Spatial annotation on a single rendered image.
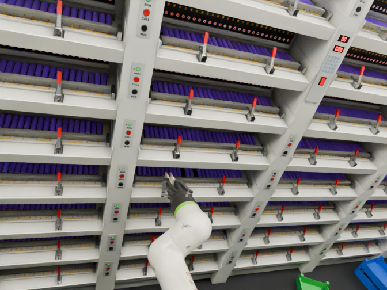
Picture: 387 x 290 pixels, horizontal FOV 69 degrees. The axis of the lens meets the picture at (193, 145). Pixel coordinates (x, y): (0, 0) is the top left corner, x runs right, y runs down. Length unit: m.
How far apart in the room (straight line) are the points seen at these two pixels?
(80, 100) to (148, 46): 0.29
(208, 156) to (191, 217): 0.38
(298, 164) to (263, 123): 0.35
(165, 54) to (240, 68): 0.27
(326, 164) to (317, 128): 0.27
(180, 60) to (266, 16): 0.31
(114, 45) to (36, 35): 0.20
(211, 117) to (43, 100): 0.57
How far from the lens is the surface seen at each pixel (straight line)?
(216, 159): 1.22
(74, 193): 1.23
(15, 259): 1.56
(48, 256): 1.54
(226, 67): 1.01
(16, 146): 1.13
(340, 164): 1.65
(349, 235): 2.31
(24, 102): 1.01
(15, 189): 1.26
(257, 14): 1.00
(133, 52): 0.92
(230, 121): 1.11
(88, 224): 1.38
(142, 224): 1.40
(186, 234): 0.91
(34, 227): 1.39
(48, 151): 1.11
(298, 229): 2.00
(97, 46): 0.91
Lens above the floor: 1.61
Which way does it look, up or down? 31 degrees down
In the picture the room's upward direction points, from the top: 17 degrees clockwise
